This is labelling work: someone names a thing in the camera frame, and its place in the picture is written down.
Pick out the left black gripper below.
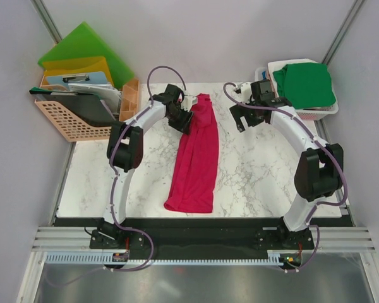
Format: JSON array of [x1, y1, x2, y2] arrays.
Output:
[[167, 106, 195, 136]]

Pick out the left aluminium corner post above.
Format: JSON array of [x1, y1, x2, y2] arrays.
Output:
[[31, 0, 63, 44]]

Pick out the blue clipboard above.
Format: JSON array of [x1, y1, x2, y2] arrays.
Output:
[[45, 71, 109, 87]]

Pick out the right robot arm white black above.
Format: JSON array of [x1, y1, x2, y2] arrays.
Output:
[[223, 80, 347, 249]]

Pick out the white slotted cable duct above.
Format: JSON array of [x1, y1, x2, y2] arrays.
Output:
[[45, 252, 286, 266]]

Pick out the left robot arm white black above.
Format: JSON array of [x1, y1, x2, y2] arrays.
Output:
[[90, 84, 194, 249]]

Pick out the white plastic laundry basket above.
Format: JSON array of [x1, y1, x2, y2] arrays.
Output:
[[255, 67, 339, 121]]

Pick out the green t shirt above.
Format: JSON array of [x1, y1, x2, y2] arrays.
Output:
[[273, 62, 336, 109]]

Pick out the white paper documents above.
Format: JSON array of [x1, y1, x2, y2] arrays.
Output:
[[68, 83, 122, 113]]

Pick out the aluminium corner post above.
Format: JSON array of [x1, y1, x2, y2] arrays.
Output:
[[322, 0, 367, 65], [31, 0, 63, 44]]

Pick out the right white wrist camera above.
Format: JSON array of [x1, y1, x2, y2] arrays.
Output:
[[235, 82, 252, 104]]

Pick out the peach perforated file organizer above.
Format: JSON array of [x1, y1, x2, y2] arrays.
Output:
[[33, 75, 140, 142]]

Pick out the black folder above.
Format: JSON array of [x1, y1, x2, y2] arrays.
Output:
[[29, 87, 115, 127]]

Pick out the green plastic folder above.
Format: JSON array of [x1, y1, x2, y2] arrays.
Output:
[[38, 21, 135, 88]]

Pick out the pink red t shirt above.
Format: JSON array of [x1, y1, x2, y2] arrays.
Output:
[[164, 93, 219, 214]]

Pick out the aluminium frame rail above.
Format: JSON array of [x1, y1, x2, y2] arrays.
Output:
[[32, 227, 375, 253]]

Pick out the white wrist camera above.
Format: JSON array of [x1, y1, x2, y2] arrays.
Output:
[[180, 95, 198, 112], [235, 82, 252, 104]]

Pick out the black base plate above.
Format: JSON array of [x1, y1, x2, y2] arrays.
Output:
[[90, 218, 315, 261]]

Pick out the white t shirt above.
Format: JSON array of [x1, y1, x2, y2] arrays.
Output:
[[267, 59, 316, 80]]

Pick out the right aluminium corner post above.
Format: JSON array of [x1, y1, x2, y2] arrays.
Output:
[[322, 0, 367, 65]]

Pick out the yellow plastic folder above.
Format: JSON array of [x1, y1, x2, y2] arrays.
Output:
[[43, 56, 114, 84]]

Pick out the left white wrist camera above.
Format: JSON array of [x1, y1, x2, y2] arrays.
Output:
[[180, 95, 198, 112]]

